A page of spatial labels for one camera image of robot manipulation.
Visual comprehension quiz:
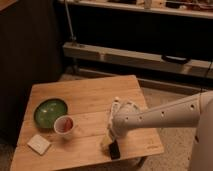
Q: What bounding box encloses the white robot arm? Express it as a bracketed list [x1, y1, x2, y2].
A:
[100, 91, 213, 171]

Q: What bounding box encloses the white sponge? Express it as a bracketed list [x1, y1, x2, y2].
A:
[27, 134, 51, 155]

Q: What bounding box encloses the white remote control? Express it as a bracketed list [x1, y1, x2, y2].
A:
[107, 97, 121, 129]

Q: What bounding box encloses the red object in cup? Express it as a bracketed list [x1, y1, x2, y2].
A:
[64, 118, 73, 132]

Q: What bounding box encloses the upper wooden shelf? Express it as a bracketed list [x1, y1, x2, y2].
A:
[58, 0, 213, 19]

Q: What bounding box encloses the wooden table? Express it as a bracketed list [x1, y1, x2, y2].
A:
[9, 74, 165, 171]

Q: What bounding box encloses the green bowl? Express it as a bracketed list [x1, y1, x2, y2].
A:
[33, 98, 68, 129]

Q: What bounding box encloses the metal pole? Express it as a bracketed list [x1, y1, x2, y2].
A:
[64, 0, 76, 45]

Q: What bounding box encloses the black object on shelf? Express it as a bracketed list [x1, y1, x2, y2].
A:
[161, 55, 191, 64]

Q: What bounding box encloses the wooden shelf beam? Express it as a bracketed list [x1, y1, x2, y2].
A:
[63, 42, 213, 79]

